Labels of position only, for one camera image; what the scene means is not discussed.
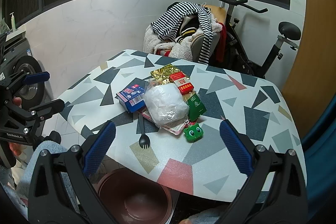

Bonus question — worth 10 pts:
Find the black plastic fork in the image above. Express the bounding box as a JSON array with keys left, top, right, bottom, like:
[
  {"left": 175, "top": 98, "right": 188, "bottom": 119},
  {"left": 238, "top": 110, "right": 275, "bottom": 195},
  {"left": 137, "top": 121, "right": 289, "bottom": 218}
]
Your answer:
[{"left": 138, "top": 114, "right": 150, "bottom": 149}]

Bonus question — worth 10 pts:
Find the blue curtain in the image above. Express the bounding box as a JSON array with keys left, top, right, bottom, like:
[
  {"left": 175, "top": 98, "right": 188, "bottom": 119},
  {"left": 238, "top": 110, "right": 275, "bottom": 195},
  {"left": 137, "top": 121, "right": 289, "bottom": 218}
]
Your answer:
[{"left": 301, "top": 98, "right": 335, "bottom": 218}]

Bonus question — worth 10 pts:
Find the wooden door panel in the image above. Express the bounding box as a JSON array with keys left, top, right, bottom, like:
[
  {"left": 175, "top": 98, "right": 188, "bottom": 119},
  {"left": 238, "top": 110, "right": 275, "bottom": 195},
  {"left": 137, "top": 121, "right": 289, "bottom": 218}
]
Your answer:
[{"left": 282, "top": 0, "right": 335, "bottom": 138}]

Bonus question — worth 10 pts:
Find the soap dispenser bottle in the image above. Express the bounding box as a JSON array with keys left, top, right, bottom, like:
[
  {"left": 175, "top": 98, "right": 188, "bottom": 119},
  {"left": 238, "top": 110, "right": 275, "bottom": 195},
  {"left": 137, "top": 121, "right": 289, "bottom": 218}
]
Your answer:
[{"left": 10, "top": 12, "right": 17, "bottom": 32}]

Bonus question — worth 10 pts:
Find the green snack packet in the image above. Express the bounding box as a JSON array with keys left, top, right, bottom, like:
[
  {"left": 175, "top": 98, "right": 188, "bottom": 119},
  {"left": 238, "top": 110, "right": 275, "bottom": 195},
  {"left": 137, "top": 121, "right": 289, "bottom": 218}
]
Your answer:
[{"left": 183, "top": 92, "right": 207, "bottom": 122}]

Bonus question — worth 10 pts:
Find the gold foil wrapper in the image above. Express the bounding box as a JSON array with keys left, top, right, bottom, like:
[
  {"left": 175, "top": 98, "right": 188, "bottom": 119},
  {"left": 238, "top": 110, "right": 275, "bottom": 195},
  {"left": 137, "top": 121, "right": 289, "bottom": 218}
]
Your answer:
[{"left": 149, "top": 64, "right": 181, "bottom": 85}]

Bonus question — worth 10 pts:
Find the striped black white shirt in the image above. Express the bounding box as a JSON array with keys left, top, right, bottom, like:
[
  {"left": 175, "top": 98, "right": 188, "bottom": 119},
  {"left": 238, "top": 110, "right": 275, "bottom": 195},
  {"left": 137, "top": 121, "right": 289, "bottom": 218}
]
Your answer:
[{"left": 150, "top": 2, "right": 214, "bottom": 64}]

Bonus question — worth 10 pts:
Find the red cigarette pack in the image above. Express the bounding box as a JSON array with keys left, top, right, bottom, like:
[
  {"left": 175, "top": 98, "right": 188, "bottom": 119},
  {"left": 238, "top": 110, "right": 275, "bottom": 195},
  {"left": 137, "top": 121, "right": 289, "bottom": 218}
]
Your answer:
[{"left": 169, "top": 72, "right": 194, "bottom": 95}]

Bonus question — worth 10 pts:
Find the chair under clothes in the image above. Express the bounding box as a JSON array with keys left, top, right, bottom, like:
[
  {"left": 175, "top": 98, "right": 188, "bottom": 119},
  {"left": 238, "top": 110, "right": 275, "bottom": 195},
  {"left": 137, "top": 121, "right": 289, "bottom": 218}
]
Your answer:
[{"left": 190, "top": 4, "right": 227, "bottom": 63}]

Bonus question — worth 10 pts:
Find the blue ice cream box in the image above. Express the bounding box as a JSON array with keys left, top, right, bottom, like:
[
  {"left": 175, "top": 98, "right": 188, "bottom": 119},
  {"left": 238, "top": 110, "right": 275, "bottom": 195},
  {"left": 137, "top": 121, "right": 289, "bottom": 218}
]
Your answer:
[{"left": 116, "top": 78, "right": 146, "bottom": 113}]

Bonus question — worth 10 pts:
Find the grey fleece left forearm sleeve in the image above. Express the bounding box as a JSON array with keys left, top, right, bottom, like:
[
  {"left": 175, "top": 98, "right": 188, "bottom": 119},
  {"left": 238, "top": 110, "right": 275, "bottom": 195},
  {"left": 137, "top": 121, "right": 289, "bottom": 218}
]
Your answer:
[{"left": 15, "top": 140, "right": 79, "bottom": 214}]

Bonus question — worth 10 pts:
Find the brown trash bin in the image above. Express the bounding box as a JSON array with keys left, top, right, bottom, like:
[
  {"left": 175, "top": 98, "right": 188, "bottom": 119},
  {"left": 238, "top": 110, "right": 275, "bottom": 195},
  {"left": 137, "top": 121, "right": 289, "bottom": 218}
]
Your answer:
[{"left": 97, "top": 168, "right": 173, "bottom": 224}]

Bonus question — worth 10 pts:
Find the clear bag white cotton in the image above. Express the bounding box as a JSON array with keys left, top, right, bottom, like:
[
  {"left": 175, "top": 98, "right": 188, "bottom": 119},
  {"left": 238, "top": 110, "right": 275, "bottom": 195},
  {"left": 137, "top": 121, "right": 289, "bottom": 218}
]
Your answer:
[{"left": 143, "top": 79, "right": 189, "bottom": 127}]

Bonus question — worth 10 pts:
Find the geometric pattern tablecloth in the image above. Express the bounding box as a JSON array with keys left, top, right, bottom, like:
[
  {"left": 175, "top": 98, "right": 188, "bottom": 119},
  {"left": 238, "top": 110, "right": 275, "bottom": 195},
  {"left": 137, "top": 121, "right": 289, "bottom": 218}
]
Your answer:
[{"left": 60, "top": 50, "right": 305, "bottom": 202}]

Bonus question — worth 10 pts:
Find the person's left hand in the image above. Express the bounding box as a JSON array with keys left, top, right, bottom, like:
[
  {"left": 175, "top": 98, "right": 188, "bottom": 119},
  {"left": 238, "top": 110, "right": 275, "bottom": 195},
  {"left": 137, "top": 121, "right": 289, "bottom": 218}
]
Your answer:
[{"left": 13, "top": 97, "right": 22, "bottom": 108}]

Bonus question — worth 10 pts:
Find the pink blister card package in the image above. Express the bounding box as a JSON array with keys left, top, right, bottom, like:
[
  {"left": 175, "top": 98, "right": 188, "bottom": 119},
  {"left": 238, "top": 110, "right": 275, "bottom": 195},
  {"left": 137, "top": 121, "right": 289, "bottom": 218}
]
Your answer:
[{"left": 139, "top": 107, "right": 195, "bottom": 135}]

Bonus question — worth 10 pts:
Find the white fleece garment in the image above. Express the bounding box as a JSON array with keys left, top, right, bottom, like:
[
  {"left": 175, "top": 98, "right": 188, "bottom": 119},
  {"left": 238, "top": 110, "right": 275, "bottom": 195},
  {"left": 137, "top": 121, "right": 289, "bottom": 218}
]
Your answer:
[{"left": 143, "top": 13, "right": 223, "bottom": 62}]

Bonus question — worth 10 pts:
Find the black exercise bike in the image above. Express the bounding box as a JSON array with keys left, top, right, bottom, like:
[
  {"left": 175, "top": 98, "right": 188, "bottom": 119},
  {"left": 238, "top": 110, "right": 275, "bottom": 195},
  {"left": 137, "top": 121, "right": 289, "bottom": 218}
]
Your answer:
[{"left": 216, "top": 0, "right": 302, "bottom": 79}]

